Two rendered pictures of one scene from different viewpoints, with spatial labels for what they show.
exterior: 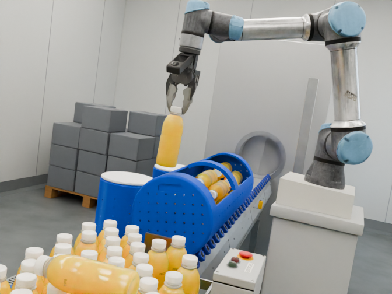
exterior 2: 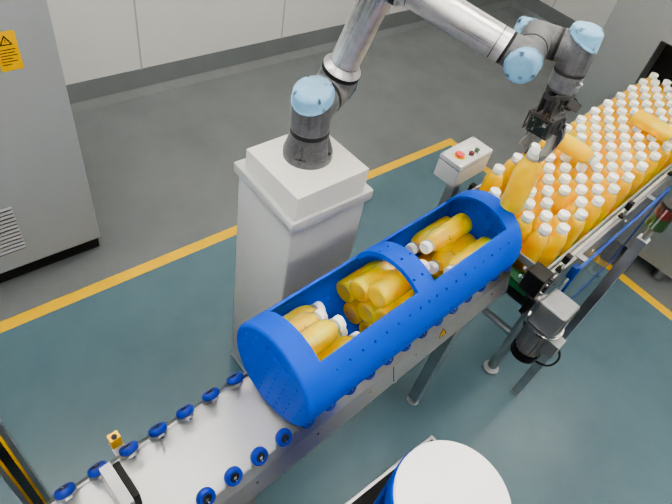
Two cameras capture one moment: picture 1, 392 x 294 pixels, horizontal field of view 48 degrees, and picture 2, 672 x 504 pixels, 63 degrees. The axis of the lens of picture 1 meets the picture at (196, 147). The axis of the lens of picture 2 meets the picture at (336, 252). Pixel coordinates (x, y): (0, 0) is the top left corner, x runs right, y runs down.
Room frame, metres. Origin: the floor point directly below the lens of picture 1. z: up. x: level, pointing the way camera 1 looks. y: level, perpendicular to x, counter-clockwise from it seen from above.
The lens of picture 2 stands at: (2.85, 0.15, 2.29)
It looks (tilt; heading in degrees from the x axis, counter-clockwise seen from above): 47 degrees down; 202
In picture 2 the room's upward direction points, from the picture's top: 14 degrees clockwise
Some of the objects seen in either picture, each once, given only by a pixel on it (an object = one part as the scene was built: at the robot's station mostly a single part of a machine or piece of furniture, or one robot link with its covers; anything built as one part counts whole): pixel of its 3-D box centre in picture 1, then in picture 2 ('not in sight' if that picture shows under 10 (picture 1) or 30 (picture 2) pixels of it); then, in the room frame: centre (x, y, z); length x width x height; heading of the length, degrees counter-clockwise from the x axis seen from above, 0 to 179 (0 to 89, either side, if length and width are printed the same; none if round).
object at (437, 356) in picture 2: not in sight; (431, 365); (1.44, 0.12, 0.31); 0.06 x 0.06 x 0.63; 75
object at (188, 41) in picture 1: (190, 42); (566, 81); (1.48, 0.07, 1.67); 0.08 x 0.08 x 0.05
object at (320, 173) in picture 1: (326, 171); (308, 140); (1.67, -0.50, 1.29); 0.15 x 0.15 x 0.10
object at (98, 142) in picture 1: (109, 155); not in sight; (5.51, 1.06, 0.59); 1.20 x 0.80 x 1.19; 71
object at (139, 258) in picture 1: (140, 257); not in sight; (1.05, 0.09, 1.09); 0.04 x 0.04 x 0.02
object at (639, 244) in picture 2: not in sight; (568, 328); (1.08, 0.52, 0.55); 0.04 x 0.04 x 1.10; 75
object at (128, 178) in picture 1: (128, 178); (452, 500); (2.24, 0.32, 1.03); 0.28 x 0.28 x 0.01
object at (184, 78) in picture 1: (186, 67); (550, 111); (1.49, 0.07, 1.59); 0.09 x 0.08 x 0.12; 164
